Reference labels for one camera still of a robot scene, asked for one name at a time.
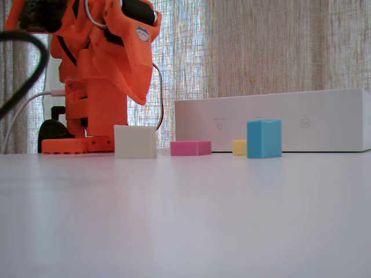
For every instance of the orange gripper, black servo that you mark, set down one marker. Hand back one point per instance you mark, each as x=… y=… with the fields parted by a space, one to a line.
x=95 y=56

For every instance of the pink foam cuboid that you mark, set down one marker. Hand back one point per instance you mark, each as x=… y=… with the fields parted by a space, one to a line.
x=188 y=148

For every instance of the orange robot arm with base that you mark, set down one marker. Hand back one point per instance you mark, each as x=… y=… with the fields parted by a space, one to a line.
x=95 y=110

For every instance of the cream white cuboid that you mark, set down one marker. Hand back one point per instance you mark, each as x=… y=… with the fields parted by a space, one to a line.
x=134 y=142

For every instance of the yellow foam cuboid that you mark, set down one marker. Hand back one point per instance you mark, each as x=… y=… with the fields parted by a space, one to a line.
x=239 y=147

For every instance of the blue foam cuboid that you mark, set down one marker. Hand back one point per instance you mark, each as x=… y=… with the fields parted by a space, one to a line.
x=262 y=139

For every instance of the white cardboard bin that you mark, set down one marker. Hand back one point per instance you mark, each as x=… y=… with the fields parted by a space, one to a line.
x=319 y=121

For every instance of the black table clamp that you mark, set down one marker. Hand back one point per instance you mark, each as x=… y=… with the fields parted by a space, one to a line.
x=52 y=133

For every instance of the beige woven curtain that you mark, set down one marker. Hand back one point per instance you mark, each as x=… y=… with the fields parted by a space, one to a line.
x=261 y=43

